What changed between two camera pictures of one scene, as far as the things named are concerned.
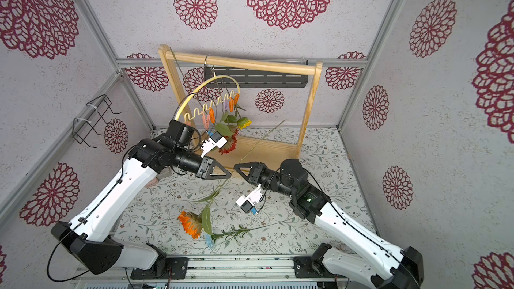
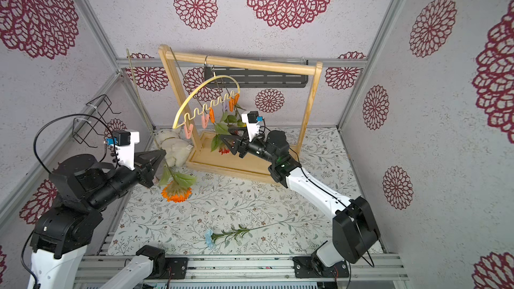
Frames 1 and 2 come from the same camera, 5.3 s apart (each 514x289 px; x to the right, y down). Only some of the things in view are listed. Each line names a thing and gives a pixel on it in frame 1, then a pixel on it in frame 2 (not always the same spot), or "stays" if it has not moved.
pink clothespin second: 206,120 stays
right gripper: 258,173 → 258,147
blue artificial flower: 209,239 stays
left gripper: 208,165 → 143,158
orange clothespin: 212,116 stays
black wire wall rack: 102,112 stays
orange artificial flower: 194,225 → 176,188
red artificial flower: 231,137 stays
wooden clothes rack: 246,151 stays
